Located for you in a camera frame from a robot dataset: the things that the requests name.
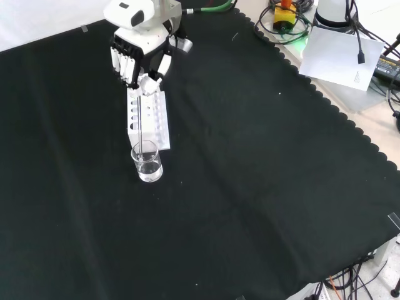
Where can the pale white board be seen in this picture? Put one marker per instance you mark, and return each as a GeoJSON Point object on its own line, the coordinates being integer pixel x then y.
{"type": "Point", "coordinates": [337, 59]}

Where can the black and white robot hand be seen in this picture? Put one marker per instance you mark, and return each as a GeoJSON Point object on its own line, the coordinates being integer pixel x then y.
{"type": "Point", "coordinates": [143, 47]}

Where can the black bench cloth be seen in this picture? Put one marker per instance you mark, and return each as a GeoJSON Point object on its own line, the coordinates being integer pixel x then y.
{"type": "Point", "coordinates": [218, 187]}

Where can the yellow stop button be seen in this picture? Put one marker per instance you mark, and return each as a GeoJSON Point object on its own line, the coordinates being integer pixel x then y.
{"type": "Point", "coordinates": [284, 15]}

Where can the white test tube rack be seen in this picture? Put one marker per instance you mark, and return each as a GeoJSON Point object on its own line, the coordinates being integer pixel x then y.
{"type": "Point", "coordinates": [156, 125]}

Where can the small clear glass beaker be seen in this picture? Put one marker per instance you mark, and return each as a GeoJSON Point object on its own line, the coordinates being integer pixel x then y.
{"type": "Point", "coordinates": [150, 168]}

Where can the black power adapter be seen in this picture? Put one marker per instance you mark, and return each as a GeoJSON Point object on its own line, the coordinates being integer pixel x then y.
{"type": "Point", "coordinates": [387, 67]}

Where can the clear glass rod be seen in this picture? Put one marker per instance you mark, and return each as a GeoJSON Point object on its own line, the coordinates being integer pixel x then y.
{"type": "Point", "coordinates": [140, 125]}

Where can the small clear tape piece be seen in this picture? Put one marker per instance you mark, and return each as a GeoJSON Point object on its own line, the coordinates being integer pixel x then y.
{"type": "Point", "coordinates": [394, 220]}
{"type": "Point", "coordinates": [84, 28]}

